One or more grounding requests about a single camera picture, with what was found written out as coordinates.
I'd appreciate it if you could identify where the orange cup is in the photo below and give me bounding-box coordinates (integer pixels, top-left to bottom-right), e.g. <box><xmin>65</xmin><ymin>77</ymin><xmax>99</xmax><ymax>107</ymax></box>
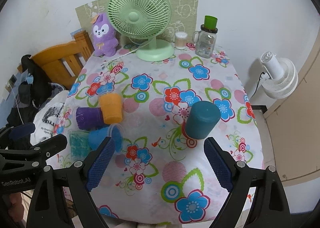
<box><xmin>99</xmin><ymin>93</ymin><xmax>123</xmax><ymax>125</ymax></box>

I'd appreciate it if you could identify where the black clothing pile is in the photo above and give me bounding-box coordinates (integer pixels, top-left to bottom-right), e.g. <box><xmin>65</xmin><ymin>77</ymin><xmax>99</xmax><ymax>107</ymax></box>
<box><xmin>5</xmin><ymin>54</ymin><xmax>66</xmax><ymax>128</ymax></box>

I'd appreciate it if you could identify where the white printed t-shirt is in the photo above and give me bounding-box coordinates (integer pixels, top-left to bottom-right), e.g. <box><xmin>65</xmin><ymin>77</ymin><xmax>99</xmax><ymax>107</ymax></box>
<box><xmin>30</xmin><ymin>90</ymin><xmax>68</xmax><ymax>146</ymax></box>

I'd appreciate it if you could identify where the purple plush bunny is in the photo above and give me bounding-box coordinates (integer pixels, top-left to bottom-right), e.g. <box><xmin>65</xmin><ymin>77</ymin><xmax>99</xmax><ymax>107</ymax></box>
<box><xmin>92</xmin><ymin>13</ymin><xmax>119</xmax><ymax>57</ymax></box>

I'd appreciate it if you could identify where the turquoise clear cup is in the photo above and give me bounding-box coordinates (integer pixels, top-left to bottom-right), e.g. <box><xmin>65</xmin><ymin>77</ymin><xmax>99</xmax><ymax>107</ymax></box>
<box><xmin>68</xmin><ymin>130</ymin><xmax>92</xmax><ymax>161</ymax></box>

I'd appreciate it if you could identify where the purple cup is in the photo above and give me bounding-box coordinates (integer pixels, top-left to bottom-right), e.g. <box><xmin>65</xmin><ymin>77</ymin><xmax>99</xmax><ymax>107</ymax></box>
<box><xmin>75</xmin><ymin>107</ymin><xmax>104</xmax><ymax>130</ymax></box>

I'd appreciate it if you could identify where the wooden chair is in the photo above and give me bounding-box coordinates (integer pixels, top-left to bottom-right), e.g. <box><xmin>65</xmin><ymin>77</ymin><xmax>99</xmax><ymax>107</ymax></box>
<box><xmin>17</xmin><ymin>30</ymin><xmax>93</xmax><ymax>89</ymax></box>

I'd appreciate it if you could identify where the green desk fan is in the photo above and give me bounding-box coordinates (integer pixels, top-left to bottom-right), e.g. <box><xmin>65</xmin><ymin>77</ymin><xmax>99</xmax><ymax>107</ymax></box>
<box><xmin>107</xmin><ymin>0</ymin><xmax>174</xmax><ymax>62</ymax></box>

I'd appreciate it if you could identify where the white floor fan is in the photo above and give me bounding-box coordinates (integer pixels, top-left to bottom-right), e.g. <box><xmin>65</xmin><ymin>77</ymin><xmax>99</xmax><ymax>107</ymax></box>
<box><xmin>260</xmin><ymin>52</ymin><xmax>298</xmax><ymax>100</ymax></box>

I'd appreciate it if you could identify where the white fan power cable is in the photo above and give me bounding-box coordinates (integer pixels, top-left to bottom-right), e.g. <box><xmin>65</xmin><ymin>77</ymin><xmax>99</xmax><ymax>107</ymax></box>
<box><xmin>101</xmin><ymin>41</ymin><xmax>151</xmax><ymax>66</ymax></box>

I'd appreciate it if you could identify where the cotton swab container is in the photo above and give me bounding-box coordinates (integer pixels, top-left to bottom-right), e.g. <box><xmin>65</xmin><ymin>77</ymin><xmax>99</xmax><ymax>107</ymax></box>
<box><xmin>175</xmin><ymin>32</ymin><xmax>188</xmax><ymax>50</ymax></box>

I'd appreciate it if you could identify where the dark teal cup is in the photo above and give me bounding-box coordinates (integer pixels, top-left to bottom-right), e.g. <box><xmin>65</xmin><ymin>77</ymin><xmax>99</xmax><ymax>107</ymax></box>
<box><xmin>185</xmin><ymin>101</ymin><xmax>221</xmax><ymax>140</ymax></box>

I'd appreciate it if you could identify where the green plastic cup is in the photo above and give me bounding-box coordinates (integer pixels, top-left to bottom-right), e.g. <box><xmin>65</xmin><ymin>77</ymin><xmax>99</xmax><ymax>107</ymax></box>
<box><xmin>204</xmin><ymin>15</ymin><xmax>217</xmax><ymax>30</ymax></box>

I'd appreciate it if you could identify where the blue cup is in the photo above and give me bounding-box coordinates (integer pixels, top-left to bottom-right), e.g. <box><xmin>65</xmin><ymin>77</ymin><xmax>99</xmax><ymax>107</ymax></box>
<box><xmin>88</xmin><ymin>123</ymin><xmax>123</xmax><ymax>153</ymax></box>

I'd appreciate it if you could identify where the floral tablecloth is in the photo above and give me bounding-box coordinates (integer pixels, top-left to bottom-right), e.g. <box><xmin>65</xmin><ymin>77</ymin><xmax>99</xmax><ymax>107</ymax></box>
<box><xmin>48</xmin><ymin>43</ymin><xmax>264</xmax><ymax>224</ymax></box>

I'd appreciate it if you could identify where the glass jar mug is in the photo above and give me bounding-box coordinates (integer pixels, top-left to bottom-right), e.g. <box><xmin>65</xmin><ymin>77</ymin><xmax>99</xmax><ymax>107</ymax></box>
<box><xmin>192</xmin><ymin>24</ymin><xmax>218</xmax><ymax>59</ymax></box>

